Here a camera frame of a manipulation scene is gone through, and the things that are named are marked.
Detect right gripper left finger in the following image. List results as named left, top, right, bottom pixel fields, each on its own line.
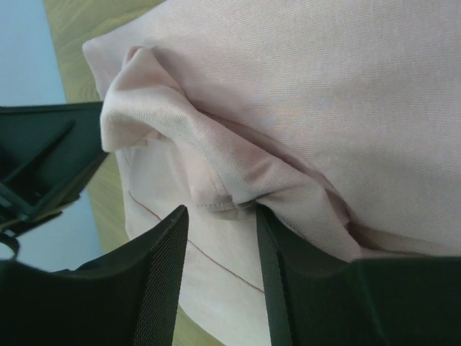
left=1, top=206, right=189, bottom=345

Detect pink t shirt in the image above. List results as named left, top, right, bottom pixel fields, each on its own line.
left=83, top=1, right=460, bottom=345

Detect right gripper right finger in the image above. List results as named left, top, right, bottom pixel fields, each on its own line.
left=256, top=206, right=460, bottom=345

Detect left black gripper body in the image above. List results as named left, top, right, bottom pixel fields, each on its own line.
left=0, top=102, right=109, bottom=260

